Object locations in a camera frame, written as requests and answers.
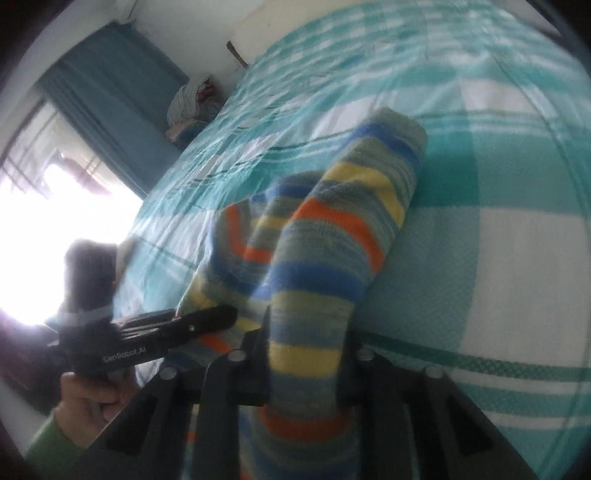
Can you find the cream padded headboard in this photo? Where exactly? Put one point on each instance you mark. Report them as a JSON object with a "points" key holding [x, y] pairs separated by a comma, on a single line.
{"points": [[273, 20]]}

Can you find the blue curtain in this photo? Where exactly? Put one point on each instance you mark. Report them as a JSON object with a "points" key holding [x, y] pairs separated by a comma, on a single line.
{"points": [[114, 88]]}

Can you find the striped knit sweater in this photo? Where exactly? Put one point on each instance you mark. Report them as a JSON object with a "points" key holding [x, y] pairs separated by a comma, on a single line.
{"points": [[300, 256]]}

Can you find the green sleeve forearm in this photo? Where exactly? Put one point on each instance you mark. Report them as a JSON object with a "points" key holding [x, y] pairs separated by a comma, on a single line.
{"points": [[51, 453]]}

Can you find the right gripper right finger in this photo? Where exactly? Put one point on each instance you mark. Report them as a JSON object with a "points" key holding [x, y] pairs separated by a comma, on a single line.
{"points": [[419, 424]]}

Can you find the teal plaid bed cover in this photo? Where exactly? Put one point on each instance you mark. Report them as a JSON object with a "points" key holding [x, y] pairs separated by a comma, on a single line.
{"points": [[490, 276]]}

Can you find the pile of clothes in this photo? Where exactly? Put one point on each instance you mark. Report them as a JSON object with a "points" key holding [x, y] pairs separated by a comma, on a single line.
{"points": [[192, 108]]}

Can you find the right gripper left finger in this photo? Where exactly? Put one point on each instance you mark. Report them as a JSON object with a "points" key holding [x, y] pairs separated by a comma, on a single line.
{"points": [[184, 419]]}

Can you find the person's left hand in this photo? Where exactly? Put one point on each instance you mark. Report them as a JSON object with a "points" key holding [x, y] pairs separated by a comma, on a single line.
{"points": [[88, 405]]}

